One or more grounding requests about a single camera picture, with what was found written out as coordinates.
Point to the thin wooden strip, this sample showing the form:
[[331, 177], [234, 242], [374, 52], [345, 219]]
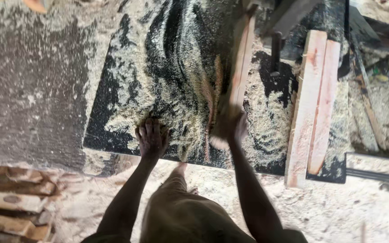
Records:
[[368, 101]]

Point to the person's right hand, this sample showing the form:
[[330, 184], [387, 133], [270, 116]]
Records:
[[237, 130]]

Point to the narrow pale wooden plank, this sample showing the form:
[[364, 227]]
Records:
[[324, 108]]

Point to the person's olive shorts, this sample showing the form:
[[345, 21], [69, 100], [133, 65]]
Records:
[[187, 219]]

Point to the black saw table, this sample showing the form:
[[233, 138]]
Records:
[[167, 87]]

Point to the long reddish wooden plank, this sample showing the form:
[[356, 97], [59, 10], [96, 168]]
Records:
[[236, 74]]

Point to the person's right fingers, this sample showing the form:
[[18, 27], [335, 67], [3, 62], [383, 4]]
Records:
[[241, 126]]

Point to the wide pale wooden plank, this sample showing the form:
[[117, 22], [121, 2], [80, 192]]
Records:
[[306, 108]]

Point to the person's left hand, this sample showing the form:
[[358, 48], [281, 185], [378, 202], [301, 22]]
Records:
[[151, 141]]

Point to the black metal fence bracket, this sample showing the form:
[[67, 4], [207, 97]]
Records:
[[277, 37]]

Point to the pile of wooden offcuts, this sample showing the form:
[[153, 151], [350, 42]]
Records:
[[12, 202]]

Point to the person's foot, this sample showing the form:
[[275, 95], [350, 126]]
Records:
[[181, 167]]

